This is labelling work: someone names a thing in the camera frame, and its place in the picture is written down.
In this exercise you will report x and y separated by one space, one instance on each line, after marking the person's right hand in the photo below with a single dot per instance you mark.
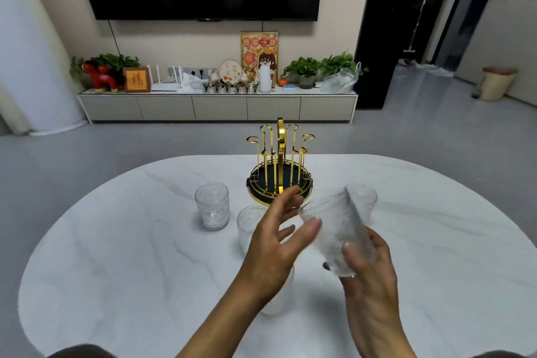
371 286

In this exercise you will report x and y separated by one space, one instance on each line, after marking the person's left hand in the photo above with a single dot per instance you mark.
264 253

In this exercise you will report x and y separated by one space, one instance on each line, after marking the person's right thumb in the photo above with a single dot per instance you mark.
356 259

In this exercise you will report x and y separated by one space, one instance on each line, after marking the person's left thumb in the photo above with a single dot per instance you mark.
304 237

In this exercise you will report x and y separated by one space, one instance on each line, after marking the textured clear glass cup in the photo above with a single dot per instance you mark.
247 223
281 294
212 206
366 200
335 227

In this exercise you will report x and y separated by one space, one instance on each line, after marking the person's left forearm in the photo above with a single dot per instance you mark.
222 328

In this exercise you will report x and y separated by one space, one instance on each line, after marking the person's right forearm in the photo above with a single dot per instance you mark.
379 339

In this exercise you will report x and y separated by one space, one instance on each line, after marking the gold cup rack with tray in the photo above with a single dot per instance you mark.
262 183

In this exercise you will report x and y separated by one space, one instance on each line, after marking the small blue box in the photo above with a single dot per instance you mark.
291 87

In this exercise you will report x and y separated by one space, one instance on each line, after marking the small orange ornament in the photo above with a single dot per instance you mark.
282 82

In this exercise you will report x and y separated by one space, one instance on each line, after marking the white television cabinet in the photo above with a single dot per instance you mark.
218 107

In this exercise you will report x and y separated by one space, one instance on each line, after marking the clear plastic bag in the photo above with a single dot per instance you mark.
339 83

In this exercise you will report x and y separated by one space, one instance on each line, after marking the white bottle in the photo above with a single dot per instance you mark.
265 81

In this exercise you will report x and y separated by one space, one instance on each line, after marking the green plant in grey pot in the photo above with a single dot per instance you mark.
305 70

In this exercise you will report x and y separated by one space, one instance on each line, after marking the row of small potted ornaments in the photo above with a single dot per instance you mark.
227 87

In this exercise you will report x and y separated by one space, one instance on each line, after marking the person's right leg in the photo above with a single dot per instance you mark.
497 355

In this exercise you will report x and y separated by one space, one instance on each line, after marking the person's leg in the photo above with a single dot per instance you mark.
82 352
497 355

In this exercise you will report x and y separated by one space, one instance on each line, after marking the green trailing plant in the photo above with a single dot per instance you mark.
337 62

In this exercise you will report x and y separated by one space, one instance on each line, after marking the round decorative plate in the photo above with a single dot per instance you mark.
230 71

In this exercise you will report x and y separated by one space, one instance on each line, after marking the framed cartoon poster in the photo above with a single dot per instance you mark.
254 49

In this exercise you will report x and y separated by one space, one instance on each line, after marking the white router with antennas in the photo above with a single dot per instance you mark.
164 86

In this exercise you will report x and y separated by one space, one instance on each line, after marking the beige trash bin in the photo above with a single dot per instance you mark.
497 85

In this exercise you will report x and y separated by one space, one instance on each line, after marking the wooden framed picture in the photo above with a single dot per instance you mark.
136 80

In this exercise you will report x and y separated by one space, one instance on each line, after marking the person's left leg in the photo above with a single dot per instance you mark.
82 352

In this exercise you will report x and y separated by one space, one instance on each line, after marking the green leafy potted plant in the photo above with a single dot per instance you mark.
115 62

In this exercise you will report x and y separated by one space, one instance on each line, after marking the white door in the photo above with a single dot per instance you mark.
499 43

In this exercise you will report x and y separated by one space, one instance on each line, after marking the red horse figurine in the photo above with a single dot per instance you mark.
100 76

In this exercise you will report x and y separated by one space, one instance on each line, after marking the white floor air conditioner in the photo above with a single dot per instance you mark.
29 55

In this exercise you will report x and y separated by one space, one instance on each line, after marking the wall power outlet strip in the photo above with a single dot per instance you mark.
203 72

